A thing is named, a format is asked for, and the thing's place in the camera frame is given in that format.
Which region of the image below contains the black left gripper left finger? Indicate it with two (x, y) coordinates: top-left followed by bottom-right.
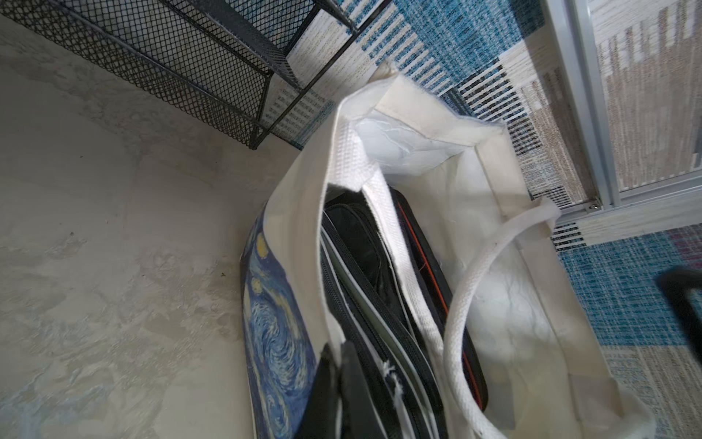
(295, 345), (340, 439)

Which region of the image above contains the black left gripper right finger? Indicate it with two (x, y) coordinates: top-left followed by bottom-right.
(340, 341), (386, 439)

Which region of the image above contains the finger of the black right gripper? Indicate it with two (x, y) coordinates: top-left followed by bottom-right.
(656, 266), (701, 364)

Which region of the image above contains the black red paddle case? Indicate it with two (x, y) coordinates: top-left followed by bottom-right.
(390, 188), (489, 412)

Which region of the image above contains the white canvas starry night bag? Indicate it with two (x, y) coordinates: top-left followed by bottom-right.
(241, 63), (656, 438)

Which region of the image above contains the black wire mesh shelf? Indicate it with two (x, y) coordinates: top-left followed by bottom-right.
(1, 1), (387, 149)

